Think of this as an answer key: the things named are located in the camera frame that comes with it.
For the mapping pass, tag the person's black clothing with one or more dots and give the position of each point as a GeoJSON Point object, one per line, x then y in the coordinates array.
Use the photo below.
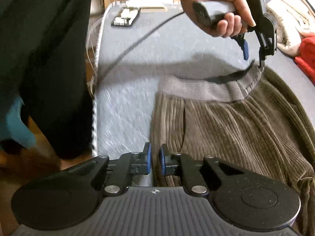
{"type": "Point", "coordinates": [44, 61]}

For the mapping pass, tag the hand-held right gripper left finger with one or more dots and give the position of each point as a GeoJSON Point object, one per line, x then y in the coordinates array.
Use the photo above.
{"type": "Point", "coordinates": [147, 158]}

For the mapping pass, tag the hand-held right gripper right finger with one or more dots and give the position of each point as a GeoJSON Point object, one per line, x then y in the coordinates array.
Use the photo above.
{"type": "Point", "coordinates": [162, 161]}

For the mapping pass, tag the teal cloth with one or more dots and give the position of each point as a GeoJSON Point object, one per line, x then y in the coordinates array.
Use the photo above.
{"type": "Point", "coordinates": [17, 125]}

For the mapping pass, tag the folded red blanket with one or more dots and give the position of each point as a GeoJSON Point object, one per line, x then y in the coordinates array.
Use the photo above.
{"type": "Point", "coordinates": [306, 54]}

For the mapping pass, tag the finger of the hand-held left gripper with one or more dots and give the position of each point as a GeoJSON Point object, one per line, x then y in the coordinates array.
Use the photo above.
{"type": "Point", "coordinates": [245, 50]}
{"type": "Point", "coordinates": [262, 56]}

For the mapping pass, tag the grey quilted mattress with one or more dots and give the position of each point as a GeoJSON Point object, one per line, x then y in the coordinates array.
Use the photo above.
{"type": "Point", "coordinates": [137, 61]}

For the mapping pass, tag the folded cream blanket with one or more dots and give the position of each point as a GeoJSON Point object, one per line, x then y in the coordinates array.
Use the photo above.
{"type": "Point", "coordinates": [288, 19]}

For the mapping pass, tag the black and white board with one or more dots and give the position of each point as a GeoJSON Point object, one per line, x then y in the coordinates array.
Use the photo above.
{"type": "Point", "coordinates": [125, 17]}

